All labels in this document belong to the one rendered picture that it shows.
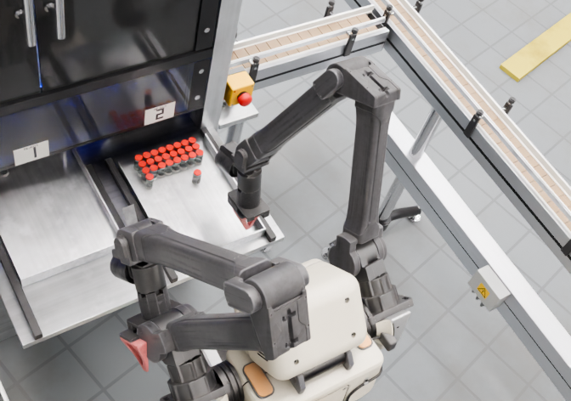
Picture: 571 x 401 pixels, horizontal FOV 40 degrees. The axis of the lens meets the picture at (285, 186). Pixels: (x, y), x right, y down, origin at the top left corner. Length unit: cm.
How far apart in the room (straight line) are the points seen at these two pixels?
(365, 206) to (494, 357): 168
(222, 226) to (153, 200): 19
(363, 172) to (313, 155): 186
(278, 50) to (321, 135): 116
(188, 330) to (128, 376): 141
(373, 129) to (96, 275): 82
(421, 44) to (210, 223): 95
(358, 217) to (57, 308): 76
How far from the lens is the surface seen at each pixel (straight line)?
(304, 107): 159
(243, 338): 123
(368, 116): 147
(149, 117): 206
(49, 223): 203
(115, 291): 193
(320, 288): 141
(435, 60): 252
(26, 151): 197
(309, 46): 246
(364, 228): 158
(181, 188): 209
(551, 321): 263
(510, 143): 238
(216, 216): 205
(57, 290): 193
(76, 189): 208
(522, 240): 349
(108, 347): 283
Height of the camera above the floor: 259
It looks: 53 degrees down
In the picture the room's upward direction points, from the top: 18 degrees clockwise
